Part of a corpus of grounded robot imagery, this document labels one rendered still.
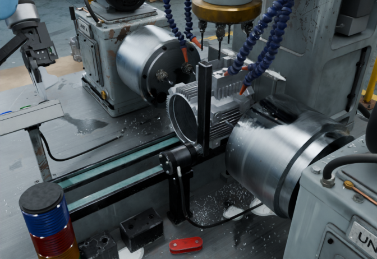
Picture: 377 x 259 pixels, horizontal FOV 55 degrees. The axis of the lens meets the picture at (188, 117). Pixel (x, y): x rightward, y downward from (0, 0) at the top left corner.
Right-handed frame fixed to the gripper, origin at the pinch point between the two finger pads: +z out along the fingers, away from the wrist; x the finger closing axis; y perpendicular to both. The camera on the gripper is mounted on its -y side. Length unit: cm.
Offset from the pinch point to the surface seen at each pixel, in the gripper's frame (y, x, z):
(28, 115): -5.2, -3.6, 4.1
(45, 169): -4.9, 7.5, 20.1
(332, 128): 44, -56, 27
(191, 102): 31.9, -23.6, 14.1
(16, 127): -9.1, -3.6, 6.2
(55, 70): 54, 234, -39
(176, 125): 32.8, -9.1, 20.1
